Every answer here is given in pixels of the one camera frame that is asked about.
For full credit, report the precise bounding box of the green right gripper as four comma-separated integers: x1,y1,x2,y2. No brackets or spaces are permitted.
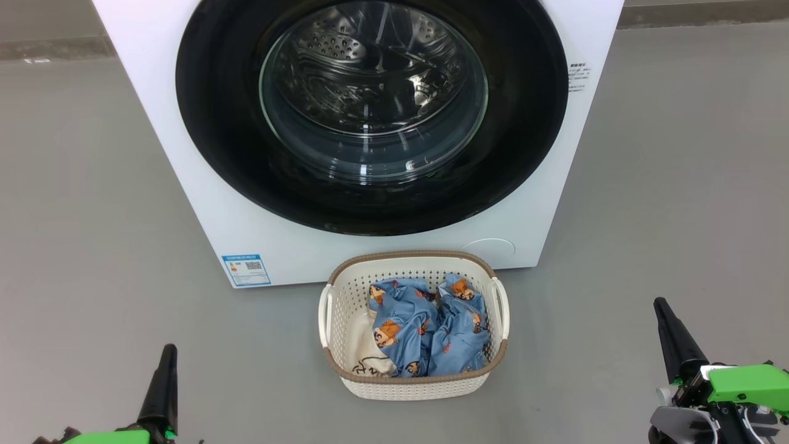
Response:
648,297,789,444

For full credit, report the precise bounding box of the cream perforated laundry basket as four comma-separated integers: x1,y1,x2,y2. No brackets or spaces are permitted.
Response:
318,250,510,401

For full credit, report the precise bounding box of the blue energy label sticker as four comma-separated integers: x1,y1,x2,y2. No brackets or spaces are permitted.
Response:
221,253,272,289

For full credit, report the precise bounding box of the white front-load washing machine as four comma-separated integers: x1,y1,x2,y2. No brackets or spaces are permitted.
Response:
91,0,625,289

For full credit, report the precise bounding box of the blue cartoon print garment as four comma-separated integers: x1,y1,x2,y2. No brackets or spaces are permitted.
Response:
428,273,492,376

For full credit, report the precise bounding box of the black round glass washer door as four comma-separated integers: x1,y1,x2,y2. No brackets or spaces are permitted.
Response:
175,0,569,236

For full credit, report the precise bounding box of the blue cream cartoon shirt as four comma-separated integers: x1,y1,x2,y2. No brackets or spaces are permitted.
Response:
351,277,439,378

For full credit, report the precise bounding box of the round white filter cover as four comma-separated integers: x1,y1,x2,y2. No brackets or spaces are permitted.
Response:
459,237,516,267

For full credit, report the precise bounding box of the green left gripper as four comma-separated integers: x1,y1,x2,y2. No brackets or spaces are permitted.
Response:
34,344,204,444

